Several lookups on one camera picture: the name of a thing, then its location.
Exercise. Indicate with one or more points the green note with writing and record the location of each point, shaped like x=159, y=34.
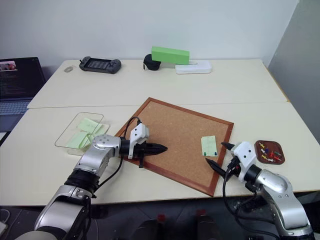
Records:
x=209, y=145

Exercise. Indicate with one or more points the clear plastic box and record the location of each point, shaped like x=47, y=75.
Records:
x=65, y=135

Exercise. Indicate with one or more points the blue pushpin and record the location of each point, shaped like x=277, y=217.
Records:
x=267, y=150

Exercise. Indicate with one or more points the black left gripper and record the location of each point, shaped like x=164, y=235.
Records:
x=143, y=150

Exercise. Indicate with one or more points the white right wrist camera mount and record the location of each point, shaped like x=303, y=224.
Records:
x=246, y=152

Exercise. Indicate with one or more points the brown rounded square tray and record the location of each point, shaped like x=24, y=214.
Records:
x=270, y=161

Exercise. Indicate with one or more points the yellow pushpin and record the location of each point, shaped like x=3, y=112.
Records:
x=264, y=157
x=261, y=144

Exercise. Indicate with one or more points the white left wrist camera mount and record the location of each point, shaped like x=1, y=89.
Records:
x=139, y=131

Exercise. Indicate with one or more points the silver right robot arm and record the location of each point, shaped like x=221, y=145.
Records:
x=275, y=182

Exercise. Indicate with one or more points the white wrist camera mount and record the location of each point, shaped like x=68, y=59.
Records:
x=246, y=152
x=139, y=131

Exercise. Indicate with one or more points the dark rounded shape red top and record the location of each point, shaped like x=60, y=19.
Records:
x=152, y=228

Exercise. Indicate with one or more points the red pushpin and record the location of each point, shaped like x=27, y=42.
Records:
x=272, y=153
x=276, y=158

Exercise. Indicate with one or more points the long green box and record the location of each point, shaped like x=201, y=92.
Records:
x=170, y=55

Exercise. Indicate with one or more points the black zip pouch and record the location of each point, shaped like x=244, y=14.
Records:
x=151, y=65

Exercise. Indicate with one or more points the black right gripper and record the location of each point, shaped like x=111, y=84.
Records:
x=233, y=167

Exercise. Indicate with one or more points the small grey round object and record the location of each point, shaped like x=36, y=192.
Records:
x=68, y=69

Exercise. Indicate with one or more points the green sticky note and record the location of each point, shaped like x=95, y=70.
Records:
x=78, y=140
x=88, y=125

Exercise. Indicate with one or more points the open grey laptop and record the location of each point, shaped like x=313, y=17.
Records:
x=17, y=82

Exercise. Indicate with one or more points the flat white case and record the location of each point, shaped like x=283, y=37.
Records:
x=193, y=68

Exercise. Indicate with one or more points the dark grey handheld game console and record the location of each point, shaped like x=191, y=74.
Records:
x=100, y=65

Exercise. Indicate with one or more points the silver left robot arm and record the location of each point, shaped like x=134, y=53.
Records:
x=100, y=160

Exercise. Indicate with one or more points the wood framed cork board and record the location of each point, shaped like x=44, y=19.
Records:
x=175, y=125

